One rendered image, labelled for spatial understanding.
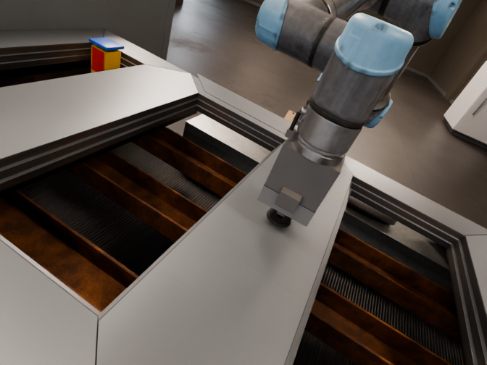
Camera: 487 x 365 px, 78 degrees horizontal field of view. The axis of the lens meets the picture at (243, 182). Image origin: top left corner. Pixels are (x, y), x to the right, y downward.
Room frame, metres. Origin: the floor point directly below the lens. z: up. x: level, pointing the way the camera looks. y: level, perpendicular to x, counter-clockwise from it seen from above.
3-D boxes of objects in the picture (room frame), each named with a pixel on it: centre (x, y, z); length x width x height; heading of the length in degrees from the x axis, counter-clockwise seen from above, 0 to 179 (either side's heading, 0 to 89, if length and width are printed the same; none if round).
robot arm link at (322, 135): (0.39, -0.07, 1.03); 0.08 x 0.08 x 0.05
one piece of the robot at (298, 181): (0.38, -0.07, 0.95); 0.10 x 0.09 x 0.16; 169
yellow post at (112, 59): (0.75, 0.46, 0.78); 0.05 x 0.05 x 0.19; 76
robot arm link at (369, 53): (0.39, -0.08, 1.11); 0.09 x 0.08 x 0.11; 163
